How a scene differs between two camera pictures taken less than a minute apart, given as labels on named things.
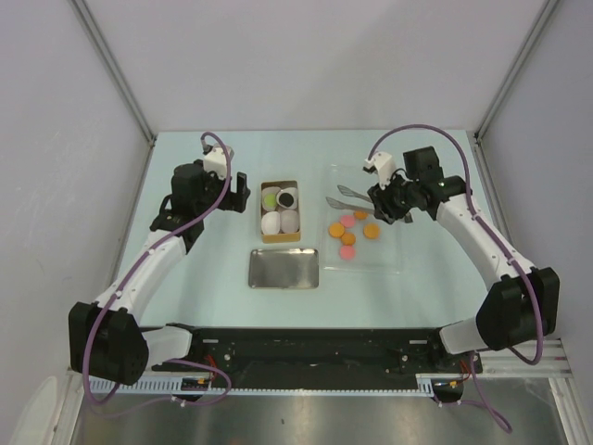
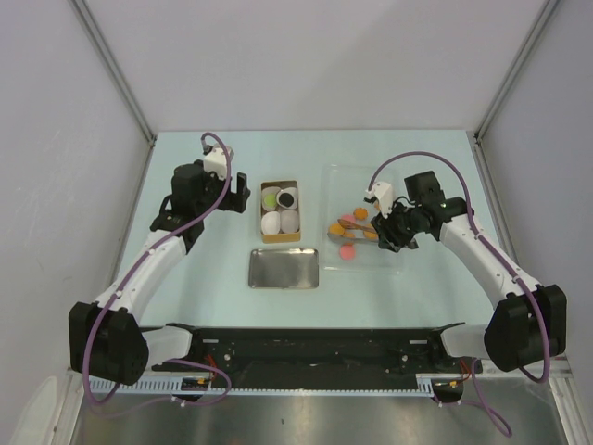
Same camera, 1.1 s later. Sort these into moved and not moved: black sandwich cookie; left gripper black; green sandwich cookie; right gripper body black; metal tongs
Moved: right gripper body black; metal tongs
Not moved: black sandwich cookie; green sandwich cookie; left gripper black
